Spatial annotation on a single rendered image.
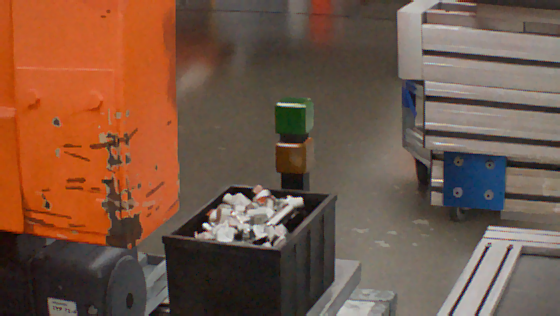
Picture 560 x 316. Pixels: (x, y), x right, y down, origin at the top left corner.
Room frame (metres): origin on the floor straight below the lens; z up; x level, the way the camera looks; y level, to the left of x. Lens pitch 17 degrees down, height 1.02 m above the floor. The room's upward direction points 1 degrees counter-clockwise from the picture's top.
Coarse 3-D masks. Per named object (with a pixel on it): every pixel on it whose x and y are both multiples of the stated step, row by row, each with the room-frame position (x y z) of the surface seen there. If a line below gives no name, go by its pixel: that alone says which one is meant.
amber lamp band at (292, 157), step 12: (276, 144) 1.45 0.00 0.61; (288, 144) 1.45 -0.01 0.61; (300, 144) 1.45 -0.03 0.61; (312, 144) 1.47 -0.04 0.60; (276, 156) 1.45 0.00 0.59; (288, 156) 1.45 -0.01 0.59; (300, 156) 1.44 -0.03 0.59; (312, 156) 1.47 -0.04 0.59; (276, 168) 1.45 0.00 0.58; (288, 168) 1.45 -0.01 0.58; (300, 168) 1.44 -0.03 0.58
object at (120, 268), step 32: (0, 256) 1.64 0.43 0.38; (32, 256) 1.66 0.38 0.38; (64, 256) 1.59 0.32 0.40; (96, 256) 1.60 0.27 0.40; (128, 256) 1.65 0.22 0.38; (0, 288) 1.62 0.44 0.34; (32, 288) 1.59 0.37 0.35; (64, 288) 1.56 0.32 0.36; (96, 288) 1.56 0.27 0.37; (128, 288) 1.63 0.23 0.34
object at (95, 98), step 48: (48, 0) 1.34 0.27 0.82; (96, 0) 1.32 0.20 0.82; (144, 0) 1.37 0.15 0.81; (48, 48) 1.34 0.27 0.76; (96, 48) 1.32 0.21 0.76; (144, 48) 1.37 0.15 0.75; (48, 96) 1.34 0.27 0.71; (96, 96) 1.31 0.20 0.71; (144, 96) 1.37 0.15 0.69; (48, 144) 1.34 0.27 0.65; (96, 144) 1.32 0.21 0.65; (144, 144) 1.36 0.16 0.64; (48, 192) 1.34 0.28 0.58; (96, 192) 1.32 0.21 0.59; (144, 192) 1.36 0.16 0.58; (96, 240) 1.33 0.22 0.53
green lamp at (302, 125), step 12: (276, 108) 1.45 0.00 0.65; (288, 108) 1.45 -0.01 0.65; (300, 108) 1.44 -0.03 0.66; (312, 108) 1.47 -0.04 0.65; (276, 120) 1.45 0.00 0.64; (288, 120) 1.45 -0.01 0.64; (300, 120) 1.44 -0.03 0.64; (312, 120) 1.47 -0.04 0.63; (276, 132) 1.45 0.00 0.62; (288, 132) 1.45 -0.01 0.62; (300, 132) 1.44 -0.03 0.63
